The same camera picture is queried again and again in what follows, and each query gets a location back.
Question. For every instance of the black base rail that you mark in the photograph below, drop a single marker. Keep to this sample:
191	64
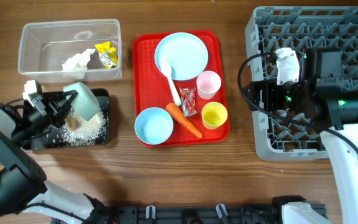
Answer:
256	213

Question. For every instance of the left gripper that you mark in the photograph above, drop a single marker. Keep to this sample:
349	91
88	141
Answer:
49	102

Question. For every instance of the brown food scrap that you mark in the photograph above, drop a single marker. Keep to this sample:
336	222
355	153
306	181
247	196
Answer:
71	123

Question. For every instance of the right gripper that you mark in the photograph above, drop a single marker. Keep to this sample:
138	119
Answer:
268	88

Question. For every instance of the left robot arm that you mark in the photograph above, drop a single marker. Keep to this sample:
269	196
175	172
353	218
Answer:
23	183

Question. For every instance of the yellow plastic cup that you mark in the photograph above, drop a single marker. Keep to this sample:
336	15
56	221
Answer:
214	115

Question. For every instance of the orange carrot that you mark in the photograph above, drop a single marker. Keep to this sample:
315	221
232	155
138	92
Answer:
178	115

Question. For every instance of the green bowl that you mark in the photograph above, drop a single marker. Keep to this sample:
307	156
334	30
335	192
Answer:
85	103

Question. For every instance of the red plastic tray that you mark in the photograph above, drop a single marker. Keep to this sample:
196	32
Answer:
151	88

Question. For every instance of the grey dishwasher rack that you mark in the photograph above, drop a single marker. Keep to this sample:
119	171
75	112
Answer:
300	27

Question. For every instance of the white plastic spoon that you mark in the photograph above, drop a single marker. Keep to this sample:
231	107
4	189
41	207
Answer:
167	72

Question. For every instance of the white tissue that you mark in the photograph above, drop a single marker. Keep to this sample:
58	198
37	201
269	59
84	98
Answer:
77	64

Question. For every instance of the clear plastic waste bin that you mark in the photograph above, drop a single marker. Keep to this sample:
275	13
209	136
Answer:
46	46

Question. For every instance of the yellow snack wrapper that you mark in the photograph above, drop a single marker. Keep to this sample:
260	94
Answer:
107	54

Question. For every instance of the red silver candy wrapper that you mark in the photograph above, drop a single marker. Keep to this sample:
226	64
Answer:
188	101

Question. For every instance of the light blue bowl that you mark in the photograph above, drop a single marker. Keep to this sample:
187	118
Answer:
153	126

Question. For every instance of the pile of rice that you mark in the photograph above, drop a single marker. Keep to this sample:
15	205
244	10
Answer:
88	133

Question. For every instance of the light blue plate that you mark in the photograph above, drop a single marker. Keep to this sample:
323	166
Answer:
185	53

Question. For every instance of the pink plastic cup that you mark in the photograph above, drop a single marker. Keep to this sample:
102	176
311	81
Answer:
208	83

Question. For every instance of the black food waste tray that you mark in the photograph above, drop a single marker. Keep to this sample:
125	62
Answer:
102	97

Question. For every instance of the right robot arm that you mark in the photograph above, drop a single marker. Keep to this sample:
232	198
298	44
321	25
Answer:
315	88

